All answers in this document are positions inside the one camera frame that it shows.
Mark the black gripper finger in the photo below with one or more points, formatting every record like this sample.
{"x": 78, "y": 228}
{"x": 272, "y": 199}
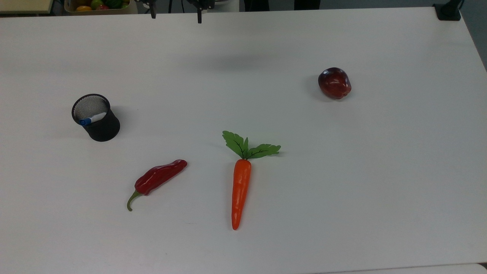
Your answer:
{"x": 153, "y": 12}
{"x": 199, "y": 16}

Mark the orange carrot toy green leaves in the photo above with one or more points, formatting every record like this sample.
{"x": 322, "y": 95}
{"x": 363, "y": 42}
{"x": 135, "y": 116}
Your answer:
{"x": 241, "y": 186}

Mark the light wooden side table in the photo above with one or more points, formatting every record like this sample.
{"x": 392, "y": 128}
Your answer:
{"x": 23, "y": 5}

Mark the yellow orange toy fruit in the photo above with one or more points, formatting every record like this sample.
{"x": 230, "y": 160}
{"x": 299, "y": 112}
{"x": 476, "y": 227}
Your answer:
{"x": 83, "y": 8}

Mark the black clamp mount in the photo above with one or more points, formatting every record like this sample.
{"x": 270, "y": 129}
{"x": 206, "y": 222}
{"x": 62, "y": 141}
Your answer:
{"x": 448, "y": 10}

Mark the light green toy fruit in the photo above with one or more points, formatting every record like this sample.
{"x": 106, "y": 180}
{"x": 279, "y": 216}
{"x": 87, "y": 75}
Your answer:
{"x": 96, "y": 3}

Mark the cardboard box of toy fruit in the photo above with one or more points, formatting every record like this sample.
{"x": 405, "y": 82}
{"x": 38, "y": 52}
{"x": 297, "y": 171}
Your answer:
{"x": 125, "y": 9}

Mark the red chili pepper toy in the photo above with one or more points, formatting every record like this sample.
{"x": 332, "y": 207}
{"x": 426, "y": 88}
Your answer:
{"x": 159, "y": 176}

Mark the dark green toy fruit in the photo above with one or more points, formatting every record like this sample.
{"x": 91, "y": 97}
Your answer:
{"x": 113, "y": 3}

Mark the white marker pen blue cap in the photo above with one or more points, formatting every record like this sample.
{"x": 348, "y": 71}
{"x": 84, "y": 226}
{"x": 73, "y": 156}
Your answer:
{"x": 93, "y": 118}

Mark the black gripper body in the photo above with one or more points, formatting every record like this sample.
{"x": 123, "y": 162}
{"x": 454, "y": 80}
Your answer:
{"x": 205, "y": 3}

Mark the dark red apple toy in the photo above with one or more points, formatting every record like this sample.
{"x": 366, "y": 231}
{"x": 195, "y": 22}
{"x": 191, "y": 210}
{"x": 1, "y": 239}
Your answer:
{"x": 335, "y": 83}

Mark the black mesh pen cup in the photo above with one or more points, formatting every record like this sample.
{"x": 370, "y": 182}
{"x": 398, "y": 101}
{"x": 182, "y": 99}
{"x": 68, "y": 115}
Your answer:
{"x": 101, "y": 125}

